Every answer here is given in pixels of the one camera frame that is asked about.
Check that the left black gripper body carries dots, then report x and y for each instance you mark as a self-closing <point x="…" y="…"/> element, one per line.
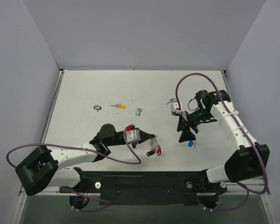
<point x="140" y="134"/>

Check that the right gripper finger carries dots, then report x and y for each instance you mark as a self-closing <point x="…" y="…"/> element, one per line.
<point x="186" y="135"/>
<point x="182" y="123"/>

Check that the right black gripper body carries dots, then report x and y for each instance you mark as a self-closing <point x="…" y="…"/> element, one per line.
<point x="188" y="122"/>

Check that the key with blue tag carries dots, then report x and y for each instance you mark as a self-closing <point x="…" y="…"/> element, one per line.
<point x="192" y="143"/>

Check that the red keyring with keys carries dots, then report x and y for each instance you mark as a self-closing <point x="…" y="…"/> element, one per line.
<point x="155" y="146"/>

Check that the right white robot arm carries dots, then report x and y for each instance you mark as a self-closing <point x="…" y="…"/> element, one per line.
<point x="248" y="157"/>

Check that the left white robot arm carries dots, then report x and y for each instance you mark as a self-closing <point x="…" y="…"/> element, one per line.
<point x="52" y="165"/>

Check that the key with black tag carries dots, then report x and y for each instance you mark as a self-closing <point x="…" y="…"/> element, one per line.
<point x="172" y="100"/>

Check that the key with green tag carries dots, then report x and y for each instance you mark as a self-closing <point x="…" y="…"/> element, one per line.
<point x="138" y="111"/>

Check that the key with yellow tag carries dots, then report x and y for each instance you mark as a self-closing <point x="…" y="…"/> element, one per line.
<point x="119" y="106"/>

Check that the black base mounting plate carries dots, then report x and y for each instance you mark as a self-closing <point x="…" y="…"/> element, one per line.
<point x="147" y="187"/>

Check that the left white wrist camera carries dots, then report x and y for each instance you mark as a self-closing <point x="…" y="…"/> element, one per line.
<point x="132" y="134"/>

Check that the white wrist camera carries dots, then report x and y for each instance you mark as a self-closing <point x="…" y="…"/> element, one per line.
<point x="132" y="134"/>
<point x="176" y="110"/>

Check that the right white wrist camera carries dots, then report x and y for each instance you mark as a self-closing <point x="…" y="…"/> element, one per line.
<point x="176" y="110"/>

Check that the aluminium frame rail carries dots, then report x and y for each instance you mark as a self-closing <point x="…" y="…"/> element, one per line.
<point x="236" y="206"/>

